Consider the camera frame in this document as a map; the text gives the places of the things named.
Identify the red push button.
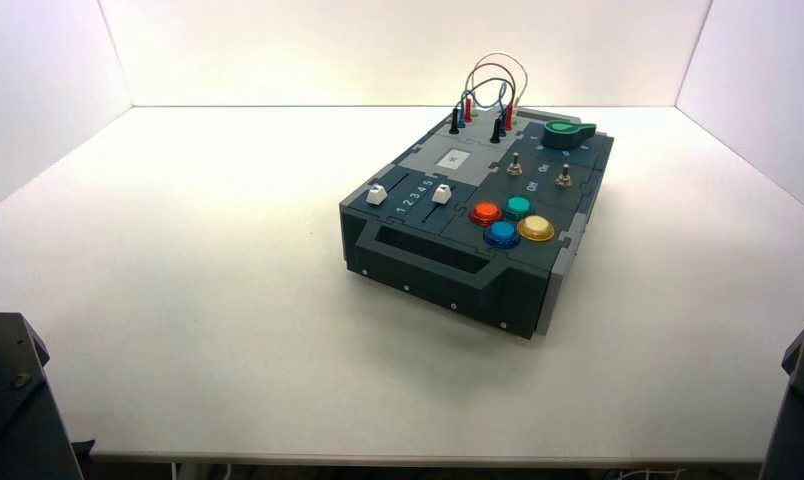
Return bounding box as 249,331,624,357
468,201,505,229

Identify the blue push button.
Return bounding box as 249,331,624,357
483,220,522,251

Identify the teal push button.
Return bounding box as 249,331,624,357
503,195,536,223

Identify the yellow push button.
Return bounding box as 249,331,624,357
516,215,556,244

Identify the green rotary knob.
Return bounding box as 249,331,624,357
541,120,597,151

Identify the black jumper cable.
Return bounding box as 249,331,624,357
448,76,517,144

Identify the blue jumper cable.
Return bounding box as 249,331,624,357
458,79,509,138

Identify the red jumper cable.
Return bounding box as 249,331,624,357
464,62,528,132

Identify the white jumper cable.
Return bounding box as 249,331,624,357
468,52,530,125

